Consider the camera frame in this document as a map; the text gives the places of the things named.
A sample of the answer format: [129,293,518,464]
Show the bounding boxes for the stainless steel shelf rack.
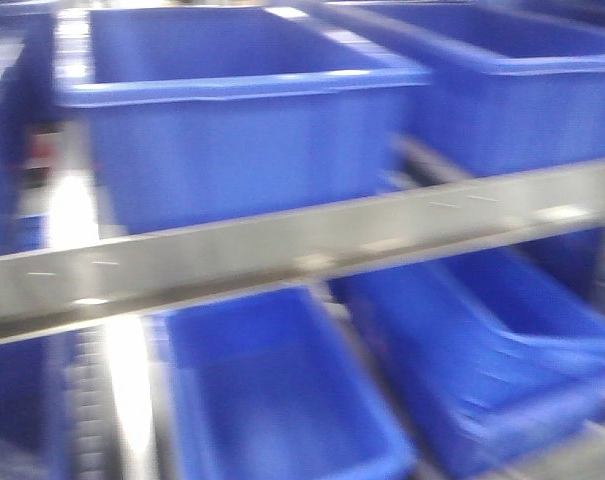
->
[0,0,605,480]

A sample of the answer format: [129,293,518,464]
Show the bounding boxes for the lower left blue bin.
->
[156,286,416,479]

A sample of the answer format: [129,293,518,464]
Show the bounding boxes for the blue plastic bin left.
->
[54,6,431,234]

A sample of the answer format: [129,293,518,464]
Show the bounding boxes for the blue plastic bin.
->
[331,2,605,291]
[54,6,431,234]

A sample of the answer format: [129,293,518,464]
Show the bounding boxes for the lower right blue bin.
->
[329,248,605,479]

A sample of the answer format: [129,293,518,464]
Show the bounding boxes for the blue plastic bin right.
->
[331,2,605,291]

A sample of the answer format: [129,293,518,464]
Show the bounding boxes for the blue bin far left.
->
[0,27,48,479]

